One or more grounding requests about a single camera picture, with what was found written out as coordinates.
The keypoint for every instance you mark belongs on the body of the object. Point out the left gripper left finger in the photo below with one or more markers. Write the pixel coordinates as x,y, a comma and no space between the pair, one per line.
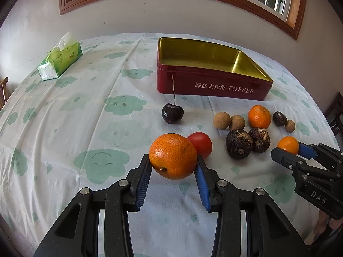
99,218

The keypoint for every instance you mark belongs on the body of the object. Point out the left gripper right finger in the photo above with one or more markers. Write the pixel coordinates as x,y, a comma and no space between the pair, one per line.
269,232

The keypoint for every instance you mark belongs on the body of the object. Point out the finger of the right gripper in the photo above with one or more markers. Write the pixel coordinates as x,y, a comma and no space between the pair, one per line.
286,159
318,152

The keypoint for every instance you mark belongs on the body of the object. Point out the orange mandarin front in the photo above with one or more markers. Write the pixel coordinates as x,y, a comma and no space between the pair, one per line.
289,144

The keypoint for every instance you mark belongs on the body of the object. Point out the brown longan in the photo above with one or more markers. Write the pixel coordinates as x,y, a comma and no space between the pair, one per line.
221,120
290,126
237,122

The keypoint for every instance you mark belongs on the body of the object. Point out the dark water chestnut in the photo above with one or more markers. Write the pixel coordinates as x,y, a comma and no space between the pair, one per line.
239,144
260,138
280,119

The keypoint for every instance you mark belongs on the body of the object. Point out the large orange mandarin back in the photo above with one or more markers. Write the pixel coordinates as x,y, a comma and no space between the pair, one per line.
259,117

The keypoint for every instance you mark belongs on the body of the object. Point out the red cherry tomato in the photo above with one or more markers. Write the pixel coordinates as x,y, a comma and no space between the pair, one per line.
202,143

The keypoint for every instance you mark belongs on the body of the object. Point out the small orange mandarin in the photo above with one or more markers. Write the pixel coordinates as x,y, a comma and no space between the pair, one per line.
173,156

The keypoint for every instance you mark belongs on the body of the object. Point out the dark cherry with stem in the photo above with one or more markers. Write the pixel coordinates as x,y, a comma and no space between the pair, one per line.
172,113

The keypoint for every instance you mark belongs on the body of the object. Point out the right hand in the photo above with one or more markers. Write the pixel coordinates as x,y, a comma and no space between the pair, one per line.
327,228

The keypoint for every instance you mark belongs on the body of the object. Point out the dark furniture at right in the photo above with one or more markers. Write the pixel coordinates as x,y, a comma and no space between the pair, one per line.
333,114

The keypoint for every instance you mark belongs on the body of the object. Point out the white cloud-print tablecloth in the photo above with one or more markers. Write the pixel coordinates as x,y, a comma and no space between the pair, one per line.
89,127

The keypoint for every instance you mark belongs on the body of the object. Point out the red toffee tin box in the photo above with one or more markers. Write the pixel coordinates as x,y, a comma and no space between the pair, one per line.
194,67

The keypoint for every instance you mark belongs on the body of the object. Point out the wooden chair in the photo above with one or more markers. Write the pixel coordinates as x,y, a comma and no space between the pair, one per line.
3,92

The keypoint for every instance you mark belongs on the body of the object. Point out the green tissue pack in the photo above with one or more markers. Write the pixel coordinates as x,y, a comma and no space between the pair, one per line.
66,52

